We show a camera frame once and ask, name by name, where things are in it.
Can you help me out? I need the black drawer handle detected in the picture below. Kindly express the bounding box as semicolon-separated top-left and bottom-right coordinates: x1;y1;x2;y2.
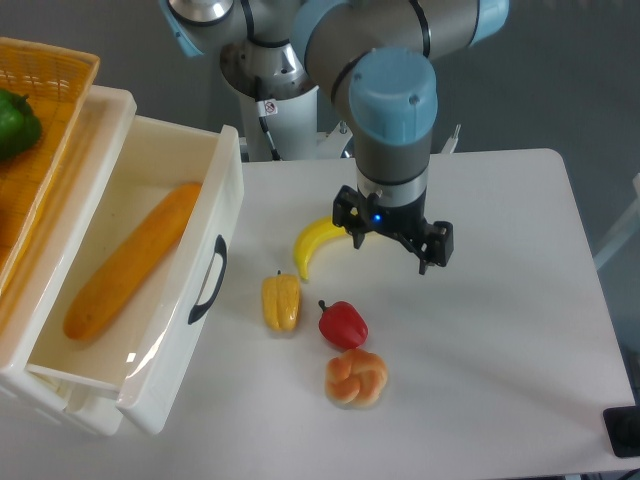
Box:
188;234;228;325

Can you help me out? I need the white drawer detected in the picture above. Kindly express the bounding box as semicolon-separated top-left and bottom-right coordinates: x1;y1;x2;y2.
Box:
26;117;244;435

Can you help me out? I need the yellow woven basket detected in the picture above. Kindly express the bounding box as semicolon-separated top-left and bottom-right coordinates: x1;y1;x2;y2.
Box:
1;37;100;291

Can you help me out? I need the knotted bread roll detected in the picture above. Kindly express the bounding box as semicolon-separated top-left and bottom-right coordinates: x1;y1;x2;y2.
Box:
324;349;388;408

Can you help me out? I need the yellow banana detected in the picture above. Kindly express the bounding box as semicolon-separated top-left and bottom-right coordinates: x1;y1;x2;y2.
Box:
293;216;347;281

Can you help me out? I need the red bell pepper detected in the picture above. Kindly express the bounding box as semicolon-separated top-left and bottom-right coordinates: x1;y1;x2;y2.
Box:
318;300;369;350

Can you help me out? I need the yellow bell pepper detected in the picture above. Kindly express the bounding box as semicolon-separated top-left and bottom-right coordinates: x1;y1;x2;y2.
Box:
261;271;301;332

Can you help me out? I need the long orange baguette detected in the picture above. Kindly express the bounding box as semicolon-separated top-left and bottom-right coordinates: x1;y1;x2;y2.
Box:
63;183;202;341

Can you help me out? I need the black device at edge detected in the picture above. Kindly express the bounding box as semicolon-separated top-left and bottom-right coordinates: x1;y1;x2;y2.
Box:
603;406;639;458

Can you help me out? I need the green bell pepper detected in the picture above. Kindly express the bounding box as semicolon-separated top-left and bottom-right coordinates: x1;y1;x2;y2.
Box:
1;89;42;161

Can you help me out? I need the white drawer cabinet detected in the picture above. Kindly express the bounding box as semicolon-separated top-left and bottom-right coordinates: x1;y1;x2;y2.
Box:
1;86;137;435

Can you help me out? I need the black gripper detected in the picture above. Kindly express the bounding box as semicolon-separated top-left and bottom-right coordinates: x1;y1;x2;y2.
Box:
332;185;454;275

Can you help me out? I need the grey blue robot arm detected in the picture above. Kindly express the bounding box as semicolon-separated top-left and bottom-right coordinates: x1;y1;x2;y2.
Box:
160;1;510;269

